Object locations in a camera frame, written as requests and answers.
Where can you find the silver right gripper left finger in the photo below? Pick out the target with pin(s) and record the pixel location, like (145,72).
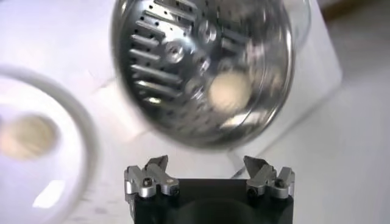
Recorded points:
(158,175)

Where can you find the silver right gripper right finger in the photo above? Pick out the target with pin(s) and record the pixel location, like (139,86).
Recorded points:
(262,176)

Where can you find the white steamed baozi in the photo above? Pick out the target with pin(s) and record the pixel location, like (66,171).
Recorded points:
(230,91)
(27,137)

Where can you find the steel steamer basket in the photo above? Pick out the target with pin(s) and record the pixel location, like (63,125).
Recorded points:
(158,76)

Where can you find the white electric cooker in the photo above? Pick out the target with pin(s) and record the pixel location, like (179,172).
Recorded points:
(323,67)

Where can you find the white round plate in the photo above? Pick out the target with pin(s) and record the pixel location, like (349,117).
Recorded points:
(18,188)

